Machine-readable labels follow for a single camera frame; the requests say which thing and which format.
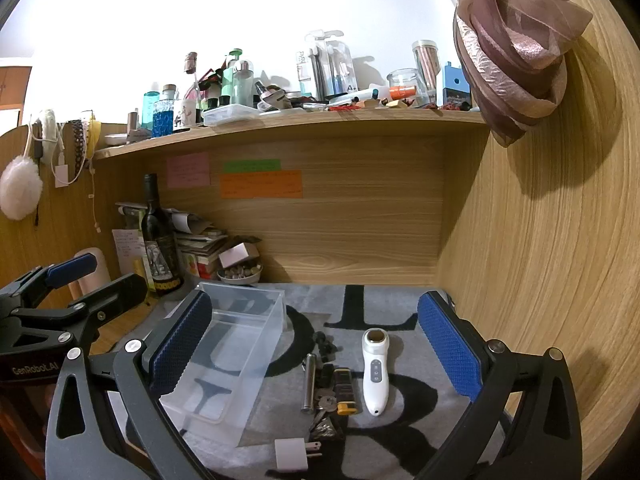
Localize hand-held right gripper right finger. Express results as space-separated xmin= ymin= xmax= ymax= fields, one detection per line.
xmin=415 ymin=290 xmax=583 ymax=480

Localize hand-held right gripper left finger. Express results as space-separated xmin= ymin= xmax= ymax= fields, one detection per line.
xmin=45 ymin=290 xmax=216 ymax=480

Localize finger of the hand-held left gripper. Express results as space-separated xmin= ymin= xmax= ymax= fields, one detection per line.
xmin=10 ymin=272 xmax=149 ymax=356
xmin=0 ymin=253 xmax=98 ymax=311

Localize clear plastic storage box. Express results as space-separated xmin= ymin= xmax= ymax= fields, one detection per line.
xmin=159 ymin=281 xmax=288 ymax=448

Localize white handheld facial massager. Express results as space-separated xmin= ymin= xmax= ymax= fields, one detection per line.
xmin=361 ymin=328 xmax=391 ymax=417

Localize black and yellow lighter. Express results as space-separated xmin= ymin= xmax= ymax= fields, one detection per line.
xmin=334 ymin=367 xmax=362 ymax=416

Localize black clip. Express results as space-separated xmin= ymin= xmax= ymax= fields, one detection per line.
xmin=314 ymin=331 xmax=341 ymax=362

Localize silver metal cylinder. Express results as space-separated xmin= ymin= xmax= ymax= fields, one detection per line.
xmin=301 ymin=353 xmax=320 ymax=415

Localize white power adapter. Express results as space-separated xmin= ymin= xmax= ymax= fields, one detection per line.
xmin=274 ymin=439 xmax=322 ymax=471

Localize cream plastic bottle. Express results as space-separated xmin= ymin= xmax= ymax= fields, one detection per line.
xmin=67 ymin=247 xmax=111 ymax=306

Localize white handwritten note sheet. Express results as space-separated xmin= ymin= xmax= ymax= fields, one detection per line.
xmin=112 ymin=230 xmax=146 ymax=276

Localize dark wine bottle elephant label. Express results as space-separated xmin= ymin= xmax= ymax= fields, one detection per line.
xmin=140 ymin=173 xmax=185 ymax=297

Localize bowl of beads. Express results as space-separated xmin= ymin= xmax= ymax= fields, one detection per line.
xmin=216 ymin=260 xmax=264 ymax=285

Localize white fluffy pompom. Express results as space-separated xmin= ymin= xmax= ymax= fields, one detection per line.
xmin=0 ymin=155 xmax=43 ymax=221

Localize stack of books and papers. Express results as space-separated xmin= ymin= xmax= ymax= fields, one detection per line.
xmin=116 ymin=202 xmax=231 ymax=281

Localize small white card box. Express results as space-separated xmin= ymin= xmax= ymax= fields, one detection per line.
xmin=218 ymin=242 xmax=253 ymax=268

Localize pink sticky note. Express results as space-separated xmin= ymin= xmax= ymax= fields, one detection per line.
xmin=166 ymin=152 xmax=211 ymax=189

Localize grey mat with black letters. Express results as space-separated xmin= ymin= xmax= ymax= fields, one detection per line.
xmin=125 ymin=282 xmax=511 ymax=480

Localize blue liquid bottle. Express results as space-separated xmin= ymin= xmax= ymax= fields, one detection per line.
xmin=152 ymin=99 xmax=175 ymax=137

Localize orange sticky note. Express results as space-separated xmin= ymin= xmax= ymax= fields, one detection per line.
xmin=220 ymin=170 xmax=304 ymax=199

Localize green sticky note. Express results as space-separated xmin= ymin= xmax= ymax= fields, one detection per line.
xmin=223 ymin=159 xmax=282 ymax=173

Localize clear plastic tray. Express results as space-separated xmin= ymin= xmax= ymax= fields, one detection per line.
xmin=202 ymin=104 xmax=261 ymax=127

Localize green pump bottle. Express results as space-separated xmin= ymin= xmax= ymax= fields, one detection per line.
xmin=222 ymin=49 xmax=243 ymax=106

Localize wooden shelf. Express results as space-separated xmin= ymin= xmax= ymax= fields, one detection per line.
xmin=92 ymin=110 xmax=491 ymax=161

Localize blue cardboard box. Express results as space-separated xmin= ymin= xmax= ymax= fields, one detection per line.
xmin=436 ymin=62 xmax=473 ymax=110

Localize round glass jar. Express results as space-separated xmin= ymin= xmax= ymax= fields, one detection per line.
xmin=387 ymin=68 xmax=431 ymax=107

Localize tall jar of pink sticks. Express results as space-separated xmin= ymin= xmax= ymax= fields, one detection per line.
xmin=412 ymin=40 xmax=441 ymax=101

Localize pink sheer scarf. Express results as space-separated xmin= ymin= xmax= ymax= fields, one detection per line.
xmin=452 ymin=0 xmax=593 ymax=148

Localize packaged toothbrushes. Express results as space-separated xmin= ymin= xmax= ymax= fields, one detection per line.
xmin=295 ymin=30 xmax=361 ymax=103

